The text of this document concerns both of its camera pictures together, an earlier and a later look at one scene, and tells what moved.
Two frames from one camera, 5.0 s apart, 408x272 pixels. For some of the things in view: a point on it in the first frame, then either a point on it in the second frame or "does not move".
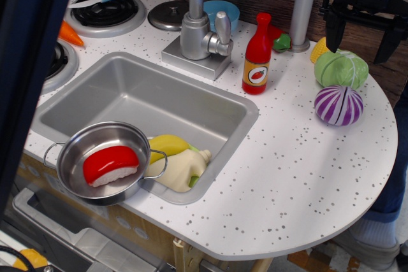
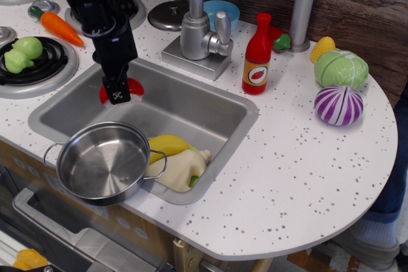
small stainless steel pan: (68, 158) does not move
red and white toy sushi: (106, 165) -> (136, 90)
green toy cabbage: (342, 67) does not move
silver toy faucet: (197, 50) does not move
